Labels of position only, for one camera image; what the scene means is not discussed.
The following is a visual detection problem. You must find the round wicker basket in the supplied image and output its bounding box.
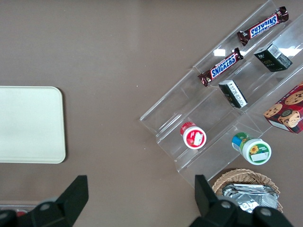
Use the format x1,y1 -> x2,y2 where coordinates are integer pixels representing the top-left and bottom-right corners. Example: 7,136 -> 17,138
212,168 -> 284,213

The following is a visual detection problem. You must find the Snickers chocolate bar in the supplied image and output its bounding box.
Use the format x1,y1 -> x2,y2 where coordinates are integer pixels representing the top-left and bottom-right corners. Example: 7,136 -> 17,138
237,6 -> 290,47
197,47 -> 244,87

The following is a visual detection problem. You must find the cream rectangular plastic tray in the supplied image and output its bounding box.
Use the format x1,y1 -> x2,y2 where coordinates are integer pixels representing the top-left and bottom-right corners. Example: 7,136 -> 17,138
0,86 -> 66,164

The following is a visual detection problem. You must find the clear acrylic tiered display shelf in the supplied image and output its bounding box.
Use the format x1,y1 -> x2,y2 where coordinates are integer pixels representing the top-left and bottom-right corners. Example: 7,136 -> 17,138
139,0 -> 303,190

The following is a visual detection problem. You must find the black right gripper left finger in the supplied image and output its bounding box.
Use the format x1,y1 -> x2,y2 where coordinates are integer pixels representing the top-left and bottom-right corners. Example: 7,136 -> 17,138
0,175 -> 89,227

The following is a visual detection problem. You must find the red white lidded cup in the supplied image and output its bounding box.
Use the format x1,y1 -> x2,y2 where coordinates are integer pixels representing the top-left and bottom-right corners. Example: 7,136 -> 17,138
180,122 -> 207,150

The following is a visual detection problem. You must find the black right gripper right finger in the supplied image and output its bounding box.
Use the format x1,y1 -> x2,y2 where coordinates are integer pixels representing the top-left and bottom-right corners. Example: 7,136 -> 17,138
189,175 -> 294,227

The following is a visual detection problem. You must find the green blue sunflower lidded cup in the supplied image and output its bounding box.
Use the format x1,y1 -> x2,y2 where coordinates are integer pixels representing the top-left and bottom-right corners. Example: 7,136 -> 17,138
231,132 -> 272,166

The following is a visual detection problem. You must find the dark green small box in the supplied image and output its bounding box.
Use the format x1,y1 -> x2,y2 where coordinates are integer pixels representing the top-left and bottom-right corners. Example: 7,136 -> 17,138
253,43 -> 293,72
218,79 -> 249,109

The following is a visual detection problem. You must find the silver foil packet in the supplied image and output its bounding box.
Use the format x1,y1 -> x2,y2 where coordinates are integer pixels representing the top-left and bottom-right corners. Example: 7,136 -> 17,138
222,183 -> 279,214

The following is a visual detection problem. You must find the red chocolate chip cookie box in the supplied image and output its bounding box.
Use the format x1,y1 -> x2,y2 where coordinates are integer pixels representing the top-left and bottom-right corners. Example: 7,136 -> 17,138
263,81 -> 303,134

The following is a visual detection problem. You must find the clear plastic container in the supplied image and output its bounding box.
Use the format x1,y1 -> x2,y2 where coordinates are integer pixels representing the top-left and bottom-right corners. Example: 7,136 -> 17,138
0,201 -> 41,214

